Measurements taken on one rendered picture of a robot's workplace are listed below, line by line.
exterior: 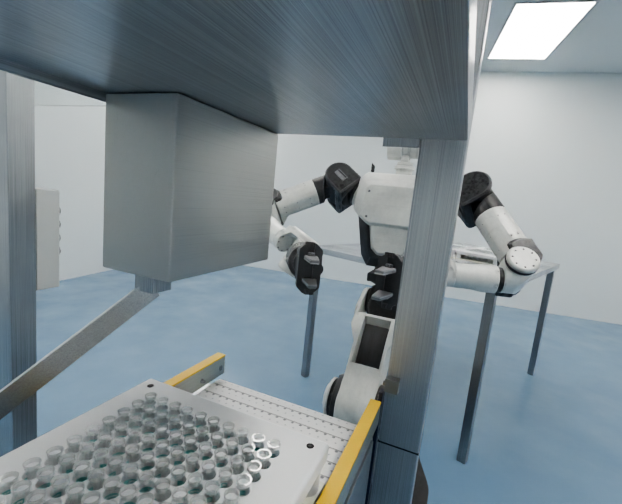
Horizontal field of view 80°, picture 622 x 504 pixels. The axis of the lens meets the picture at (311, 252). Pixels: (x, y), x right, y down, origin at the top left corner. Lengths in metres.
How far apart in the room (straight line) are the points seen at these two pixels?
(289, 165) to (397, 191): 4.42
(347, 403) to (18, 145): 1.04
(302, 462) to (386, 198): 0.89
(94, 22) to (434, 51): 0.21
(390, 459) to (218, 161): 0.49
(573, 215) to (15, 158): 5.34
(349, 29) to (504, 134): 5.18
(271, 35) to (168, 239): 0.25
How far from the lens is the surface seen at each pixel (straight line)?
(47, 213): 1.16
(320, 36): 0.25
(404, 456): 0.64
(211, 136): 0.47
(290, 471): 0.39
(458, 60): 0.27
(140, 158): 0.45
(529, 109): 5.50
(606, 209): 5.67
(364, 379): 1.12
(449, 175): 0.53
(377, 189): 1.16
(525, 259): 1.05
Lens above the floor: 1.15
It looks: 8 degrees down
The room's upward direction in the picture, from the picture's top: 6 degrees clockwise
